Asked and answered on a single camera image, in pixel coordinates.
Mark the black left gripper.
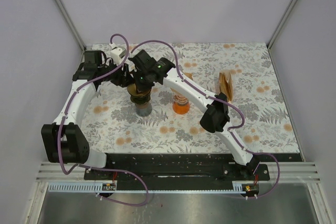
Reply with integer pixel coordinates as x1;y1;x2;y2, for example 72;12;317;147
98;58;134;88

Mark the green glass dripper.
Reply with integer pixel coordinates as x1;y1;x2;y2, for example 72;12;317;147
130;93;151;106

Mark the glass beaker with coffee grounds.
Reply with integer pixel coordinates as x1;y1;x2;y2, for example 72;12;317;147
135;103;152;117

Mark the clear glass dripper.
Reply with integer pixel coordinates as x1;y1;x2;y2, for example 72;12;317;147
173;93;189;106

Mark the orange coffee filter box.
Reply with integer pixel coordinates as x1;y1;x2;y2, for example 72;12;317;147
217;69;234;103

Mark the brown paper coffee filter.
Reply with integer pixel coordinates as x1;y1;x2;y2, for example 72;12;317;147
171;72;193;94

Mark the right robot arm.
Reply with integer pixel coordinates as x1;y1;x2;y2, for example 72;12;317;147
130;50;260;180

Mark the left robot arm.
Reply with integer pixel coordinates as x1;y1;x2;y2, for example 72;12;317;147
41;45;132;179

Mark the floral table mat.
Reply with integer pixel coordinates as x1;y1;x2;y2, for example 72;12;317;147
81;42;299;153

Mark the stack of brown filters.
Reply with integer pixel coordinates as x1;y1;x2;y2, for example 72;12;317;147
218;71;233;99

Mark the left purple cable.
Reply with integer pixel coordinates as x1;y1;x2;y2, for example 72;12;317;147
59;34;150;207

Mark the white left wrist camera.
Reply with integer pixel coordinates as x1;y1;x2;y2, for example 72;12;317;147
109;43;126;65

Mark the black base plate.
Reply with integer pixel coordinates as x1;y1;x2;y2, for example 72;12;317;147
84;154;270;185

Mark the white slotted cable duct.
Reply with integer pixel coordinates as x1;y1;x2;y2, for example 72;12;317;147
48;181;246;195

